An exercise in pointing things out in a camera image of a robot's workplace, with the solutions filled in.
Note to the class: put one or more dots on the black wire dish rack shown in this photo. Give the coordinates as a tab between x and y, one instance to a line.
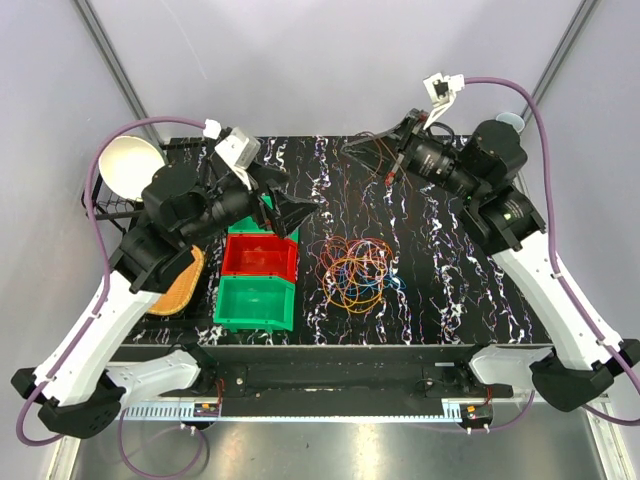
123	215

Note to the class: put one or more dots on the far green plastic bin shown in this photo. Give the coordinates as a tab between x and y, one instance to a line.
248	226

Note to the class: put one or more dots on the white bowl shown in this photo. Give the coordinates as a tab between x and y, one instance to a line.
128	164

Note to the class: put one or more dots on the green plastic bin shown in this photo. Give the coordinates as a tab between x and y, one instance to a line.
248	226
255	303

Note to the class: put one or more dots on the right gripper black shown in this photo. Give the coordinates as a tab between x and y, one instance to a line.
408	131

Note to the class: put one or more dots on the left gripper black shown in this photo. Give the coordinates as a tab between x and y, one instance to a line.
287	214

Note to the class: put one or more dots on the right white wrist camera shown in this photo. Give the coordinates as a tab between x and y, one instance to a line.
442	91

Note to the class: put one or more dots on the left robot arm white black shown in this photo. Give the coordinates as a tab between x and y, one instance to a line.
78	394

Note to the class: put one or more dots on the white mug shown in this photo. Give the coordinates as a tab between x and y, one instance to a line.
512	119

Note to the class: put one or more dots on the near green plastic bin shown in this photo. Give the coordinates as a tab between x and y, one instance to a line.
255	303

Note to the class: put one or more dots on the red plastic bin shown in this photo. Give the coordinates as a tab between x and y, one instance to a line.
260	255

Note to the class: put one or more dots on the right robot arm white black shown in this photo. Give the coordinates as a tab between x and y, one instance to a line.
585	356

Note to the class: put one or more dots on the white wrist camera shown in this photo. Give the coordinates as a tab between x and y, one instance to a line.
442	91
236	148

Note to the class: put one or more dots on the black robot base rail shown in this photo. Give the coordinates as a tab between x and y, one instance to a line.
344	383

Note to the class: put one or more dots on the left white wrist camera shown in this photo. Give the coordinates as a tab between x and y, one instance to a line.
236	148

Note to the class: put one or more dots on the orange woven basket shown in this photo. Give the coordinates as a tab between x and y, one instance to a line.
181	291

